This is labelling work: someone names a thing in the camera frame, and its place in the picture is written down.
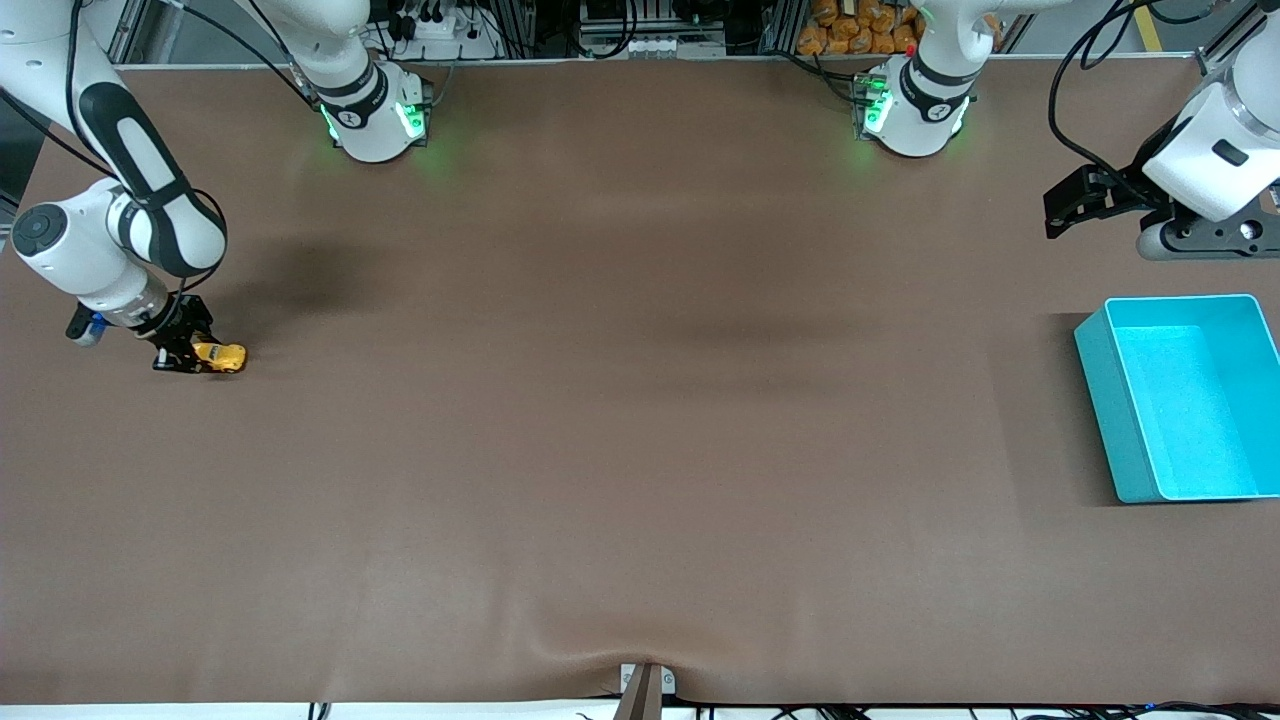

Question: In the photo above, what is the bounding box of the brown camera post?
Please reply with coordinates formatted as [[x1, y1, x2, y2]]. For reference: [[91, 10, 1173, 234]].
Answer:
[[612, 665, 663, 720]]

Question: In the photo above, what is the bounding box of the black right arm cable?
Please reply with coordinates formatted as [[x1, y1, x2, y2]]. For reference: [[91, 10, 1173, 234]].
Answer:
[[0, 0, 229, 301]]

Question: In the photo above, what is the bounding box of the aluminium profile frame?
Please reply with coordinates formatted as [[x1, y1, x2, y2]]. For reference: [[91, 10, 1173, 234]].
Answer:
[[105, 0, 156, 69]]

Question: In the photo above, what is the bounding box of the white power strip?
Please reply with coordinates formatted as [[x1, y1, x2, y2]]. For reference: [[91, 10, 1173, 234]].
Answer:
[[395, 8, 501, 61]]

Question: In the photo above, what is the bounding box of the heap of orange items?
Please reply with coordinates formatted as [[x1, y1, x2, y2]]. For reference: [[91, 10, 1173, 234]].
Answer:
[[797, 0, 926, 57]]

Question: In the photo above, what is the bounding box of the yellow beetle toy car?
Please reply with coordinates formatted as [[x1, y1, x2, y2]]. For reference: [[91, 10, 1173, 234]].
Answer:
[[192, 341, 248, 374]]

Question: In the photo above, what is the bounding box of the brown table mat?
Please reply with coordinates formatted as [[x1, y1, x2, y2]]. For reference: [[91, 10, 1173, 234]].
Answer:
[[0, 55, 1280, 706]]

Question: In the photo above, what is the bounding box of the teal plastic bin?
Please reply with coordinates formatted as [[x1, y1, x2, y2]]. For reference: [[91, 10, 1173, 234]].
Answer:
[[1074, 293, 1280, 504]]

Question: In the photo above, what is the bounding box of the silver post bracket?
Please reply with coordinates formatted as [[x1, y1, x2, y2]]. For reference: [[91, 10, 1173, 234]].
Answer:
[[620, 663, 677, 696]]

